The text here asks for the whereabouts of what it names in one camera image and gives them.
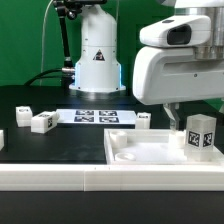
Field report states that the white left fence bar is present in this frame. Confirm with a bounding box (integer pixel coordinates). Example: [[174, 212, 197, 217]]
[[0, 130, 4, 151]]

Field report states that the white sheet with tags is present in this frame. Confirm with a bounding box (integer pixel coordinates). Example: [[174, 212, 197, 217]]
[[56, 109, 136, 125]]

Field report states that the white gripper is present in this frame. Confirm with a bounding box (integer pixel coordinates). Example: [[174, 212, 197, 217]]
[[132, 47, 224, 131]]

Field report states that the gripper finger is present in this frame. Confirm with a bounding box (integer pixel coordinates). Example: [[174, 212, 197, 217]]
[[219, 99, 224, 114]]

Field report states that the white front fence bar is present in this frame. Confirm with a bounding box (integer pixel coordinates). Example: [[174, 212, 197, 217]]
[[0, 164, 224, 191]]

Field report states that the white fence bar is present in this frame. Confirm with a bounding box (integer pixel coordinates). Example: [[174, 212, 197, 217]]
[[0, 164, 224, 191], [0, 130, 4, 151]]

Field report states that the black cable bundle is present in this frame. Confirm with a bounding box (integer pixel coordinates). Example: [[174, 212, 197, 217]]
[[23, 67, 75, 87]]

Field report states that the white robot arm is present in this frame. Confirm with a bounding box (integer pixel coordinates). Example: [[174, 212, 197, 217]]
[[70, 0, 224, 129]]

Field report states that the white square tabletop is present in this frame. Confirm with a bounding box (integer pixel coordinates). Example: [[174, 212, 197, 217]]
[[104, 129, 224, 165]]

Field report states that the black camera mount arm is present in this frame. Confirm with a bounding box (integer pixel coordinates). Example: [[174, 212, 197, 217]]
[[53, 0, 107, 88]]

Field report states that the grey cable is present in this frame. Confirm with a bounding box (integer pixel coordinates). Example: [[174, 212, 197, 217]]
[[39, 0, 55, 86]]

